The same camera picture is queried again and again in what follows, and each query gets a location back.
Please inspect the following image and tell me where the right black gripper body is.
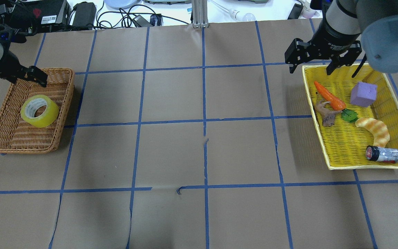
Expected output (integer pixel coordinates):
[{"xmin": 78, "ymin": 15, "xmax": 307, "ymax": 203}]
[{"xmin": 285, "ymin": 38, "xmax": 363, "ymax": 68}]

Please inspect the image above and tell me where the brown wicker basket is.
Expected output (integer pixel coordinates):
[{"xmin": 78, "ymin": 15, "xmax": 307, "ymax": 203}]
[{"xmin": 0, "ymin": 68, "xmax": 75, "ymax": 154}]

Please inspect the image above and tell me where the black power adapter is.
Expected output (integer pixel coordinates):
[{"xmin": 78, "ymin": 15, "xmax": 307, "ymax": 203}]
[{"xmin": 71, "ymin": 2, "xmax": 96, "ymax": 30}]

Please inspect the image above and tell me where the blue plastic plate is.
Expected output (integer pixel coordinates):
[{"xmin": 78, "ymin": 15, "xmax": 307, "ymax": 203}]
[{"xmin": 104, "ymin": 0, "xmax": 139, "ymax": 10}]

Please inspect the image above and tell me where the black computer box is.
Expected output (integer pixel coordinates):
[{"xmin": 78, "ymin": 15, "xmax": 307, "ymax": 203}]
[{"xmin": 8, "ymin": 0, "xmax": 71, "ymax": 33}]

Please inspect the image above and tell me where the orange toy carrot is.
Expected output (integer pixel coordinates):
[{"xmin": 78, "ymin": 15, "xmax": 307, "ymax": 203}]
[{"xmin": 314, "ymin": 81, "xmax": 347, "ymax": 111}]

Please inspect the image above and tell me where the toy croissant bread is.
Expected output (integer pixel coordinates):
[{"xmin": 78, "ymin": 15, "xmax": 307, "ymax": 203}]
[{"xmin": 355, "ymin": 118, "xmax": 390, "ymax": 148}]

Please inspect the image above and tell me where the aluminium frame post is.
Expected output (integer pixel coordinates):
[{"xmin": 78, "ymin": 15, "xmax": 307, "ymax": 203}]
[{"xmin": 191, "ymin": 0, "xmax": 209, "ymax": 28}]

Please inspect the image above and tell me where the yellow woven basket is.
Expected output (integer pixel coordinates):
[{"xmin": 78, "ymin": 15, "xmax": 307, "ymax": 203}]
[{"xmin": 302, "ymin": 64, "xmax": 398, "ymax": 170}]

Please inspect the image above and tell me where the purple foam block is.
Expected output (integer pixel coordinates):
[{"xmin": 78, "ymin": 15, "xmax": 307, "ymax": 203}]
[{"xmin": 350, "ymin": 82, "xmax": 378, "ymax": 108}]

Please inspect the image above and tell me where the yellow tape roll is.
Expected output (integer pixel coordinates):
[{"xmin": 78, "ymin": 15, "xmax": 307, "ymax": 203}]
[{"xmin": 20, "ymin": 94, "xmax": 59, "ymax": 128}]

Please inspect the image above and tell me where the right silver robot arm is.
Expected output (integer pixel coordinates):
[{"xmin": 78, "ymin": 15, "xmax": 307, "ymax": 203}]
[{"xmin": 284, "ymin": 0, "xmax": 398, "ymax": 75}]

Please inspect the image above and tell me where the white light bulb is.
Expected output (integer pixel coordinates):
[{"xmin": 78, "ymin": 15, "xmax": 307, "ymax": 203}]
[{"xmin": 211, "ymin": 0, "xmax": 256, "ymax": 22}]

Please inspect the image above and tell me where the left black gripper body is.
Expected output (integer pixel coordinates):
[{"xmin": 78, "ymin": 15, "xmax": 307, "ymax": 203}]
[{"xmin": 0, "ymin": 52, "xmax": 42, "ymax": 84}]

